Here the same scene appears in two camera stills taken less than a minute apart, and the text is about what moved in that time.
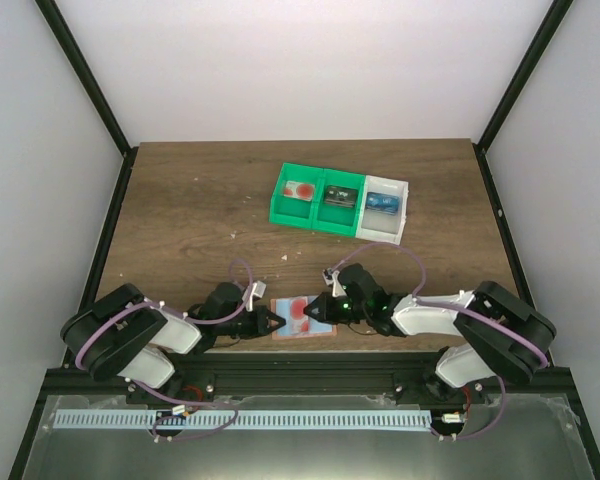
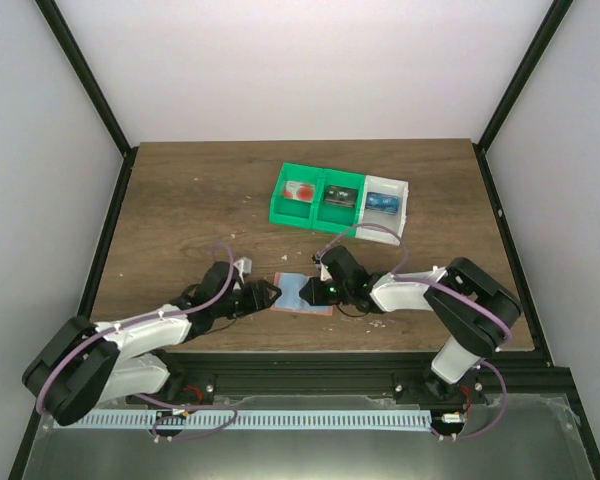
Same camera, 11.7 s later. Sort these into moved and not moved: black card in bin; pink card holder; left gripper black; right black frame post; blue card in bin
Moved: left gripper black; pink card holder
Not moved: black card in bin; blue card in bin; right black frame post
